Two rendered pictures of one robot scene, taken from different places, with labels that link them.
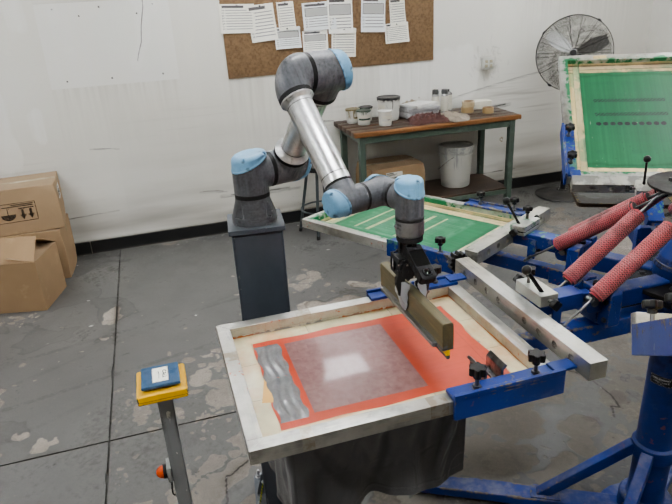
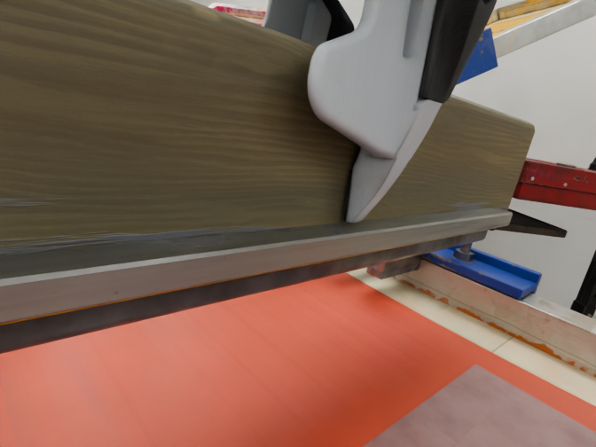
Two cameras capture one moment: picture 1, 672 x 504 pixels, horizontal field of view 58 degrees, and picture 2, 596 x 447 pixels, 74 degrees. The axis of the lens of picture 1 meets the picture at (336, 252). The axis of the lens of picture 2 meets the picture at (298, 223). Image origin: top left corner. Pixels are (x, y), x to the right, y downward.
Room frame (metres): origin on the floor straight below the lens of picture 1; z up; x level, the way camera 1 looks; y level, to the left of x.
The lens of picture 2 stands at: (1.55, -0.05, 1.12)
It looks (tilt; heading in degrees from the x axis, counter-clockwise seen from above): 16 degrees down; 241
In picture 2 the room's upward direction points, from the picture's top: 10 degrees clockwise
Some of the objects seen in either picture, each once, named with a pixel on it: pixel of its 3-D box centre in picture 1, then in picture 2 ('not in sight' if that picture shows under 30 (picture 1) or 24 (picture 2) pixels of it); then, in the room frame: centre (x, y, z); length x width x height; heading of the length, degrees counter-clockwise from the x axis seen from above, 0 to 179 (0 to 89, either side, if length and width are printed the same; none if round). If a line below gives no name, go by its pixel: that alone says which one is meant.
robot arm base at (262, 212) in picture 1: (253, 205); not in sight; (1.93, 0.27, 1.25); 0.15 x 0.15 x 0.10
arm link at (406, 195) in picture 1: (408, 198); not in sight; (1.48, -0.19, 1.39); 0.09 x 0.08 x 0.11; 33
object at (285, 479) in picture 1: (277, 447); not in sight; (1.34, 0.19, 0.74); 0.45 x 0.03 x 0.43; 16
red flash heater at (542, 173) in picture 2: not in sight; (549, 178); (0.33, -0.76, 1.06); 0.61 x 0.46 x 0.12; 166
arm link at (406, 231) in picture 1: (408, 227); not in sight; (1.47, -0.19, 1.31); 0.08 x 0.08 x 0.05
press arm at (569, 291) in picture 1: (551, 301); not in sight; (1.57, -0.63, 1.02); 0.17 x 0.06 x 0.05; 106
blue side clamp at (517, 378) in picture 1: (505, 389); (395, 253); (1.22, -0.39, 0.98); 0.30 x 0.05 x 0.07; 106
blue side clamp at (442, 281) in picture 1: (412, 294); not in sight; (1.75, -0.24, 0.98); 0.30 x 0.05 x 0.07; 106
